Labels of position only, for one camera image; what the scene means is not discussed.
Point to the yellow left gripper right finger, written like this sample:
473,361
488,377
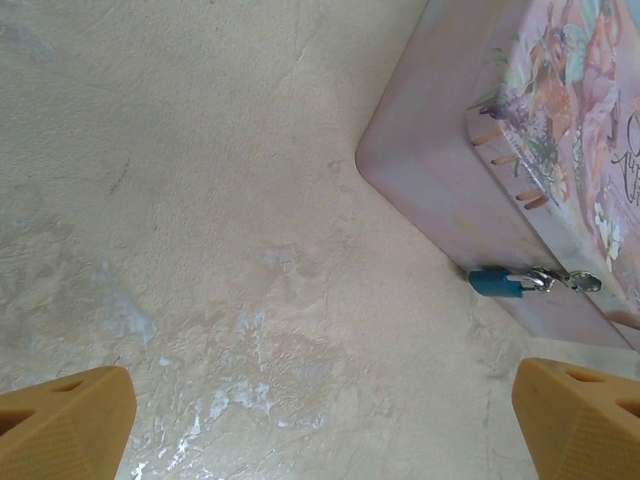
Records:
585,430

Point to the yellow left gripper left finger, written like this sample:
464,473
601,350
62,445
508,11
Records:
65,430

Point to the pink floral tin box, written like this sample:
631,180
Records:
450,165

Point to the small blue padlock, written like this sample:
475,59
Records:
492,283

